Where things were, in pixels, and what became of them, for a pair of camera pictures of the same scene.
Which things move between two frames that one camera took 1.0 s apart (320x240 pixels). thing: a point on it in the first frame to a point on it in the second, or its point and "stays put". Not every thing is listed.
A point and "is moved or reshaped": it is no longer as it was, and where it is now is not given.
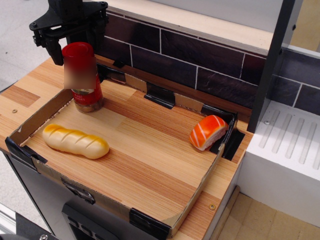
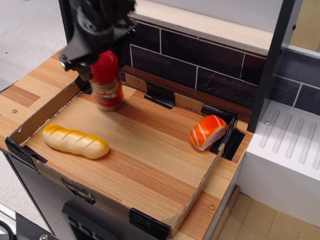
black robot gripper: x=65 y=17 to x=91 y=35
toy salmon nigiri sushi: x=207 y=131 stays put
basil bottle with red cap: x=81 y=75 is moved or reshaped
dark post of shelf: x=267 y=80 stays put
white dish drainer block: x=281 y=167 stays put
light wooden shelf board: x=151 y=11 stays put
